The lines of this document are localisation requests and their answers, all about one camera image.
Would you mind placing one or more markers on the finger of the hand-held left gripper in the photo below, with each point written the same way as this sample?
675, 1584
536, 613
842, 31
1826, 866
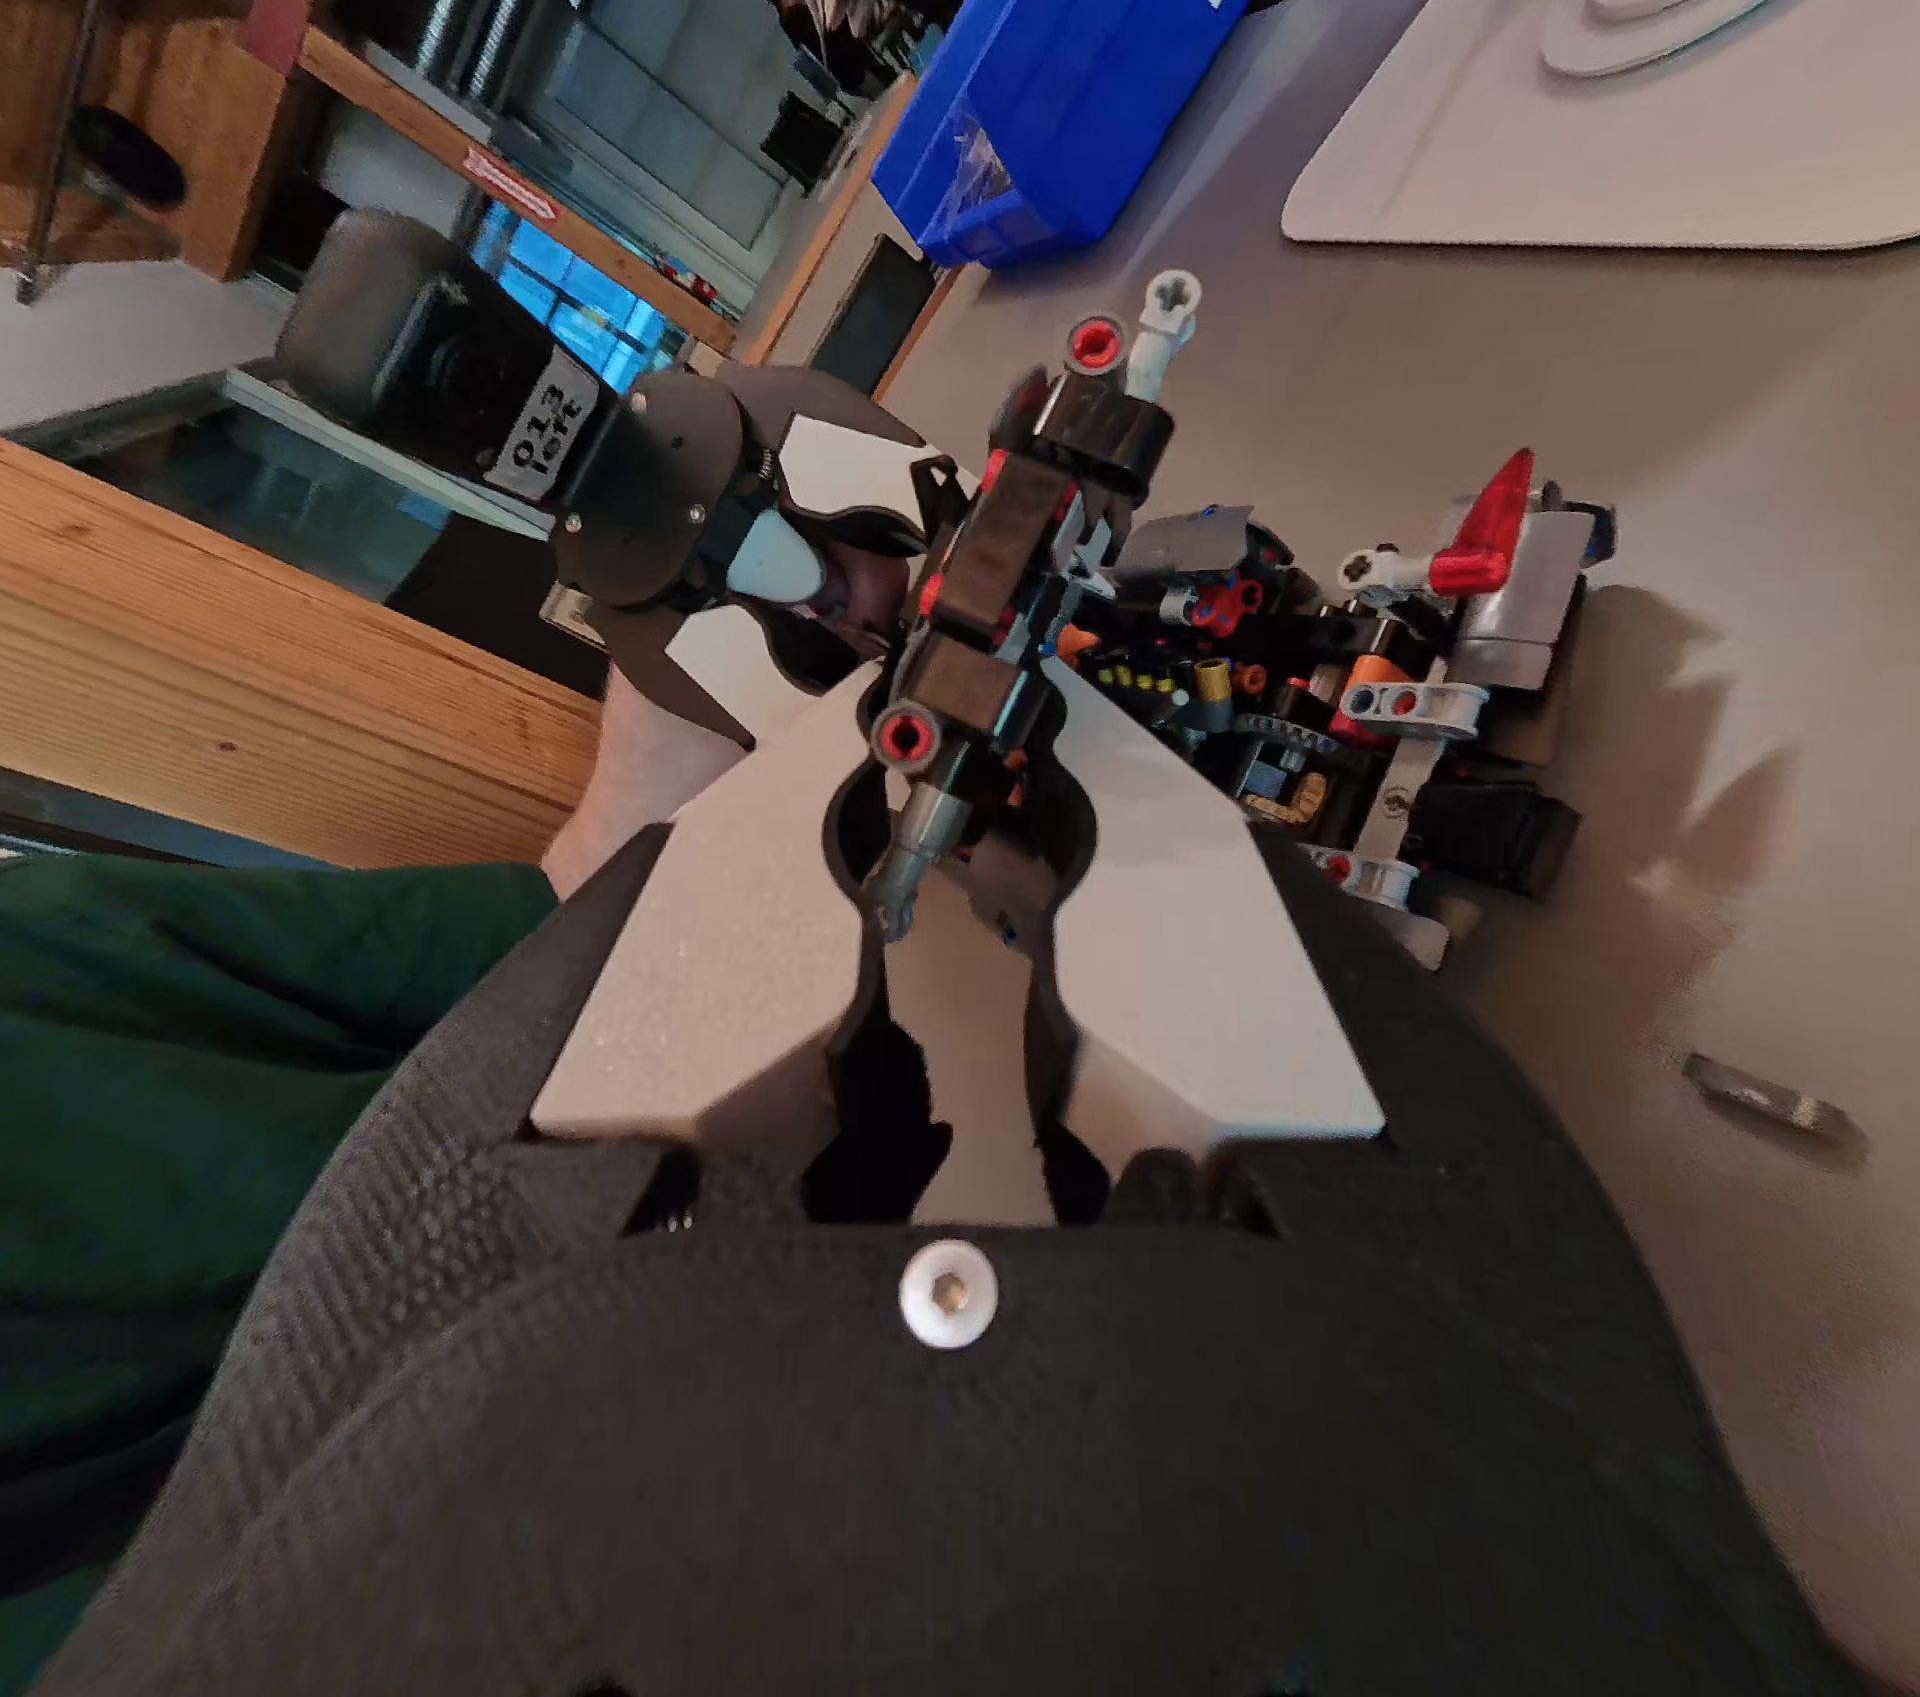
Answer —
837, 461
720, 672

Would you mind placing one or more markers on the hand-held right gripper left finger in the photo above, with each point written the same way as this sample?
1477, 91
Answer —
707, 964

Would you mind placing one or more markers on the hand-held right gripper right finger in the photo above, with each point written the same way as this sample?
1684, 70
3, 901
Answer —
1201, 964

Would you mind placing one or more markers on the black lego subassembly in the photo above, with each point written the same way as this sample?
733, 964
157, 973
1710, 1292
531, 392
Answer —
974, 559

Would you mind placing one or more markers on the grey orange lego car model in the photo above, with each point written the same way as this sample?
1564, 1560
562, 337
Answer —
1498, 633

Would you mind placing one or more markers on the silver lego panel piece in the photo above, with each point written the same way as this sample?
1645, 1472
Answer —
1769, 1102

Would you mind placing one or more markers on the wooden panel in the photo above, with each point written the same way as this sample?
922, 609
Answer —
299, 680

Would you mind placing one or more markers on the person's torso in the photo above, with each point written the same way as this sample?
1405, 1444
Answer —
226, 1053

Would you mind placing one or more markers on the blue bin with tag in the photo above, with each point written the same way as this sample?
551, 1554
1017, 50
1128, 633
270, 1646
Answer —
1079, 3

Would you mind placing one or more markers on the white book stand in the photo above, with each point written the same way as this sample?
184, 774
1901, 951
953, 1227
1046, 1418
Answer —
1573, 123

